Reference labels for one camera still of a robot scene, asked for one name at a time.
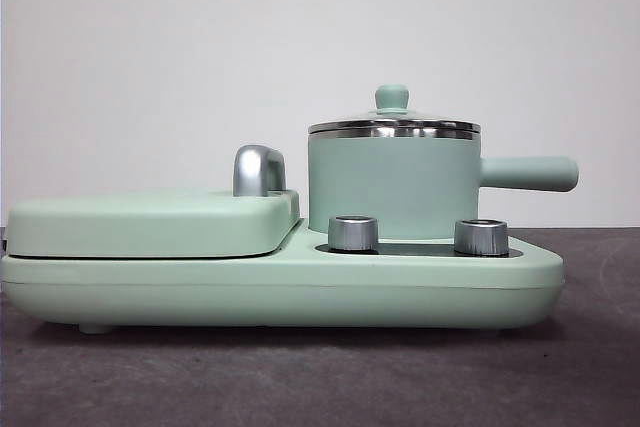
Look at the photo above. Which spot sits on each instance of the glass lid with green knob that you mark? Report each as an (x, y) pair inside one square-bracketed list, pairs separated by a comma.
[(391, 99)]

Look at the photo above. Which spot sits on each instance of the silver control dial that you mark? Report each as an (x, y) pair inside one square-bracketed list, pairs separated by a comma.
[(352, 234), (480, 237)]

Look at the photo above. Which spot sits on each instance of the black control panel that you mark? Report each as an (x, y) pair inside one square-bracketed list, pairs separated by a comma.
[(415, 248)]

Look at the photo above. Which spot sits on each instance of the mint green breakfast machine base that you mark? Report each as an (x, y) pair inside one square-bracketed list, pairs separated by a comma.
[(250, 292)]

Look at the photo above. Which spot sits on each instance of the mint green griddle cover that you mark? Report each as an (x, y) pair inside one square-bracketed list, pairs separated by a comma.
[(150, 227)]

